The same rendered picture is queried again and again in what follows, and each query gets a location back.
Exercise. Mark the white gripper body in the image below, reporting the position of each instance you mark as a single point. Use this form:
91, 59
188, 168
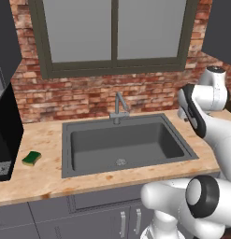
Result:
182, 114

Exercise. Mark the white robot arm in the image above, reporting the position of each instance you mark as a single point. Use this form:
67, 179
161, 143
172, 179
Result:
170, 199

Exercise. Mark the dark grey sink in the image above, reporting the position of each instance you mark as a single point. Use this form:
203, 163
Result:
120, 146

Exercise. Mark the grey panel under sink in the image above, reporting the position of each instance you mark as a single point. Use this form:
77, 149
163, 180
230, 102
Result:
104, 197

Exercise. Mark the green sponge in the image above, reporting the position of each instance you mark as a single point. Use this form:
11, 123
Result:
31, 158

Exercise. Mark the grey metal tap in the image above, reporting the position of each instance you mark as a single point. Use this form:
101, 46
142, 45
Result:
117, 109

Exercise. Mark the grey cupboard door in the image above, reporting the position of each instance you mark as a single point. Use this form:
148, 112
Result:
144, 217
85, 225

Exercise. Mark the grey drawer front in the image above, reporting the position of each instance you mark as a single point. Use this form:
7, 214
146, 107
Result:
15, 232
12, 214

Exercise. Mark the dark grey wall cupboard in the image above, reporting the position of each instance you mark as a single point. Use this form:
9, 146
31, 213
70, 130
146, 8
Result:
219, 28
6, 40

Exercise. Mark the window with dark frame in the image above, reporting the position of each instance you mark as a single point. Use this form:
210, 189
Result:
113, 34

